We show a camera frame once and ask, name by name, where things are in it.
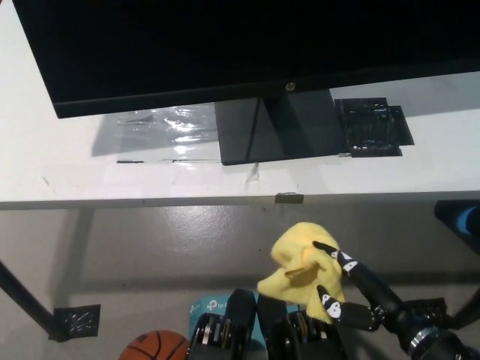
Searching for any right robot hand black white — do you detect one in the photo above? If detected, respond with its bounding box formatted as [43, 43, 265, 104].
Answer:
[313, 241, 428, 344]

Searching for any yellow microfibre cloth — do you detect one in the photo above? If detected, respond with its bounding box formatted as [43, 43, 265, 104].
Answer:
[256, 221, 346, 326]

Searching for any black HP monitor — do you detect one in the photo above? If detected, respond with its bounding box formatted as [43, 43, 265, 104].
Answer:
[10, 0, 480, 166]

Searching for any black and blue object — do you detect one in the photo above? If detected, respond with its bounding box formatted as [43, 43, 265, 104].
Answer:
[433, 199, 480, 252]

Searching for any black plastic tray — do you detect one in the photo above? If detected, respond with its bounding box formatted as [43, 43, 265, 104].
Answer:
[333, 97, 416, 158]

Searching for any teal tp-link box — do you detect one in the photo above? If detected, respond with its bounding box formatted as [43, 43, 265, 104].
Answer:
[188, 293, 305, 346]

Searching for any clear tape strip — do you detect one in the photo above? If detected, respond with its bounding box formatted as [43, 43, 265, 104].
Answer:
[247, 161, 262, 188]

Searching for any orange basketball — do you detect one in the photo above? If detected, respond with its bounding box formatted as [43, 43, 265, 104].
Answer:
[118, 329, 191, 360]

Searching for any clear plastic tape sheet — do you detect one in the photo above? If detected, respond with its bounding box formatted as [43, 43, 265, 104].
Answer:
[115, 104, 222, 162]

